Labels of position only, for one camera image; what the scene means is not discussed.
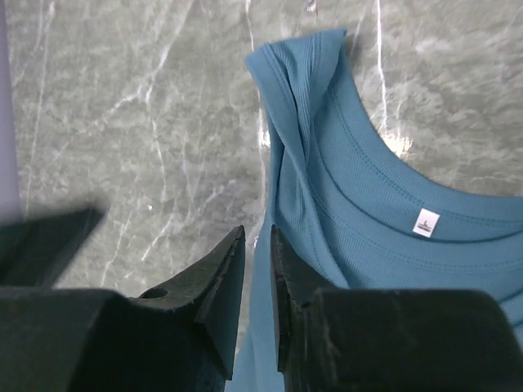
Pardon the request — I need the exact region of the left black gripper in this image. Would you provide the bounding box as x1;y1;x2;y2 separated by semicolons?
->
1;207;105;287

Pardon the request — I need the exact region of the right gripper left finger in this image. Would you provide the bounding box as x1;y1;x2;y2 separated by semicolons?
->
1;226;245;391

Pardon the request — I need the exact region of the blue tank top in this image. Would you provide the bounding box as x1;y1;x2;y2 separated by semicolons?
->
226;29;522;391

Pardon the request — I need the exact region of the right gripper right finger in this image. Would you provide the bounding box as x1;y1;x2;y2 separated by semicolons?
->
270;227;522;391

